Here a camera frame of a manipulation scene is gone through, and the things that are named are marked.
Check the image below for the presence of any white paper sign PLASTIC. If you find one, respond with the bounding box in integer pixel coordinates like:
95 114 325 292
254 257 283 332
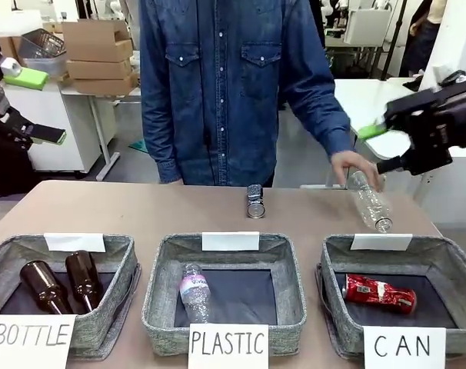
187 323 270 369

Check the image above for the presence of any person's left hand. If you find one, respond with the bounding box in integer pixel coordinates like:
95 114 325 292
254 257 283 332
330 151 385 192

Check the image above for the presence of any black mesh basket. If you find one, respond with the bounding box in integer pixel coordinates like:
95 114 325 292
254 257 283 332
17 28 68 59

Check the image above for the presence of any white background box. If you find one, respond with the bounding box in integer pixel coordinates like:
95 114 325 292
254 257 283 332
343 8 395 46

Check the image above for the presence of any grey fabric basket marked plastic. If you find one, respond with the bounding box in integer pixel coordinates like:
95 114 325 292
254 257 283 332
141 232 308 357

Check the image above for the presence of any white background table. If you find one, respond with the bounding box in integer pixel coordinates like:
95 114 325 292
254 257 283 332
332 78 466 181

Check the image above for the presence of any person's left forearm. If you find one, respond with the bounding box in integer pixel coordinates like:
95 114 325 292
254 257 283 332
292 65 354 159

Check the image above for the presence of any white paper sign CAN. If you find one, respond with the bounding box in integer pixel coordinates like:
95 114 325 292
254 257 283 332
361 325 447 369

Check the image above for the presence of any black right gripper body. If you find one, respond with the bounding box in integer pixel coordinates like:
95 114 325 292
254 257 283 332
384 75 466 177

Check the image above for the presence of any white paper sign BOTTLE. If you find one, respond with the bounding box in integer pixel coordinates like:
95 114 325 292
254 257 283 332
0 313 78 369

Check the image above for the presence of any background person in tan top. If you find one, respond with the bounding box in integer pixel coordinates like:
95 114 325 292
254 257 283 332
398 0 448 79

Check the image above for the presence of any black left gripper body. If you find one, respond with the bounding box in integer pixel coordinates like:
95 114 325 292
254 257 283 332
0 40 35 154

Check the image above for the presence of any white foam box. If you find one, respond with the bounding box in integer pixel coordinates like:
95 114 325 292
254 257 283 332
0 10 45 38

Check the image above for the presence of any person's right forearm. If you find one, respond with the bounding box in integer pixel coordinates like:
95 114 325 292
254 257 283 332
139 95 183 185

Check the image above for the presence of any plastic bottle with blue cap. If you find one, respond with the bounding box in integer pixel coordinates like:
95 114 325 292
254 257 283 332
179 262 212 324

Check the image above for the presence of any black patterned drink can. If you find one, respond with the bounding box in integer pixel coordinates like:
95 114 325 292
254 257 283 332
245 184 267 221

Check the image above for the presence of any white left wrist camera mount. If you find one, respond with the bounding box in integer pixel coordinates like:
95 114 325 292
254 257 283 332
1 56 23 77

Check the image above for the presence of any crushed red drink can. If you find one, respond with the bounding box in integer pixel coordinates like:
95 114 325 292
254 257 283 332
341 273 418 316

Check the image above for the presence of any person in denim shirt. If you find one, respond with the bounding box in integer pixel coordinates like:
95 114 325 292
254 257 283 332
138 0 354 189

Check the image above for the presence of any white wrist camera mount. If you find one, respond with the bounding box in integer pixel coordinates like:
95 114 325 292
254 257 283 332
431 64 466 88
1 56 23 77

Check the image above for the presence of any grey fabric basket marked can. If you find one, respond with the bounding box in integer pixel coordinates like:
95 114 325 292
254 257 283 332
314 234 466 361

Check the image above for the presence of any white background desk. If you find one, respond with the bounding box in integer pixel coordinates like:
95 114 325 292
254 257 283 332
2 76 142 182

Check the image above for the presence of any grey fabric basket marked bottle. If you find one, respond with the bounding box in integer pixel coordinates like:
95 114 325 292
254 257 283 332
0 233 142 362

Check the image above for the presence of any brown glass bottle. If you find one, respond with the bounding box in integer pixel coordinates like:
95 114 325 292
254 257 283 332
65 249 102 314
18 260 73 316

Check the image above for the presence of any open cardboard box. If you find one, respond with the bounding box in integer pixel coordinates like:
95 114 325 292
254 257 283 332
61 19 133 44

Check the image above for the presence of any clear plastic bottle without label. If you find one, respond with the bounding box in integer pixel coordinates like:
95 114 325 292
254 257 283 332
345 170 394 234

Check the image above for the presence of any black tripod pole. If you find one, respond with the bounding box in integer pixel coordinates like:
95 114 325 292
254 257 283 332
381 0 410 81

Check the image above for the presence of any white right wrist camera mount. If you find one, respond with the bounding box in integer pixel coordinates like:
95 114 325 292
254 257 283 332
431 64 466 88

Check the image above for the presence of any small cardboard box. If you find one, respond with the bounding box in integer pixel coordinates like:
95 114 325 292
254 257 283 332
0 35 26 67

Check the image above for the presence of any blank white card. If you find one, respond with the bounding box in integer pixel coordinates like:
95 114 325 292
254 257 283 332
201 231 261 253
42 232 106 254
350 232 414 251

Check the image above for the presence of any closed cardboard box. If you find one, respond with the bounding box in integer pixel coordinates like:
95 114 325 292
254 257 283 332
72 71 141 96
65 39 135 63
65 58 133 81

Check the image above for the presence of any clear plastic bin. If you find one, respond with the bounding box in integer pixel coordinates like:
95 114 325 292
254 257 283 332
22 52 69 78

